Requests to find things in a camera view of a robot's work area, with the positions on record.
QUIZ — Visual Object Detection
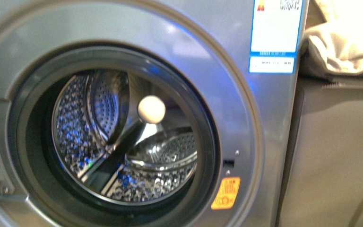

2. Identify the steel washing machine drum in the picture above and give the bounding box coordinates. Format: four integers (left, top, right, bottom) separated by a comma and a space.
52, 69, 198, 207

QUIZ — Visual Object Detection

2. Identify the grey front-load washing machine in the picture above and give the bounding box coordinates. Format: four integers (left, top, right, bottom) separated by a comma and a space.
0, 0, 309, 227

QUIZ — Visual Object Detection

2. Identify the white round drum hub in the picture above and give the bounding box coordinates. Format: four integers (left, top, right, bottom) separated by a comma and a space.
137, 95, 166, 124

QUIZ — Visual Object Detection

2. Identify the orange warning sticker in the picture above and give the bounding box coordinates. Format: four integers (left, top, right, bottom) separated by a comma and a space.
211, 177, 241, 210

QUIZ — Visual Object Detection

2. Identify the white blue energy label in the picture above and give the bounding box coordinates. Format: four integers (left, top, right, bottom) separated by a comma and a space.
249, 0, 303, 74

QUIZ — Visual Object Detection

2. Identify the grey cabinet beside washer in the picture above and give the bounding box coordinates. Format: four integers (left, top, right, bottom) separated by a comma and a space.
276, 78, 363, 227

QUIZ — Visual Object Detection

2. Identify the beige cloth pile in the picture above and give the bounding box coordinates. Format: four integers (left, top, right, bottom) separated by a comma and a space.
300, 0, 363, 79

